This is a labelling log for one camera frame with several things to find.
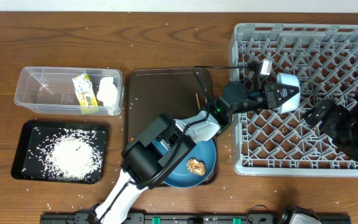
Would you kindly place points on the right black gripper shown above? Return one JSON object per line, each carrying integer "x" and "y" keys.
{"x": 337, "y": 114}

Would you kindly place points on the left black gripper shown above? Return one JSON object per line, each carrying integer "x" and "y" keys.
{"x": 273, "y": 95}

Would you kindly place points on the light blue rice bowl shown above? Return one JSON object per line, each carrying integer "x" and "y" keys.
{"x": 289, "y": 92}

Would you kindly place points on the wooden chopstick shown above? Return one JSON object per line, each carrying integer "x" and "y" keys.
{"x": 198, "y": 101}

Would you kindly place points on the blue plate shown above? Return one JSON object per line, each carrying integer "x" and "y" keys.
{"x": 181, "y": 177}

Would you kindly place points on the brown food scrap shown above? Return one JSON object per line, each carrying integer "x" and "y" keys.
{"x": 196, "y": 167}

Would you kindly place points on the white napkin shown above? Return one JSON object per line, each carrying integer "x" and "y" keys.
{"x": 107, "y": 91}

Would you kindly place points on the green yellow snack wrapper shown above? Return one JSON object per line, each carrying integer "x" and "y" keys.
{"x": 85, "y": 95}

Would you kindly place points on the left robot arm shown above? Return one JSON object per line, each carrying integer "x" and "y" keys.
{"x": 158, "y": 150}

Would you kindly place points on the grey dishwasher rack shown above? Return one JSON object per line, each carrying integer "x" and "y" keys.
{"x": 325, "y": 60}

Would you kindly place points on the brown serving tray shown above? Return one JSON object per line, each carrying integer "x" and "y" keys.
{"x": 170, "y": 91}

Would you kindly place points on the pile of white rice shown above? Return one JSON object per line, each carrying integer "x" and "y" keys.
{"x": 64, "y": 155}

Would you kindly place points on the clear plastic bin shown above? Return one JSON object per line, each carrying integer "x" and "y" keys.
{"x": 50, "y": 90}

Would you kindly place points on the black plastic tray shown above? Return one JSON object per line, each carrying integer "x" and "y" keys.
{"x": 25, "y": 134}

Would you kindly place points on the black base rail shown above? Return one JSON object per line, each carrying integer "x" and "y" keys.
{"x": 139, "y": 218}

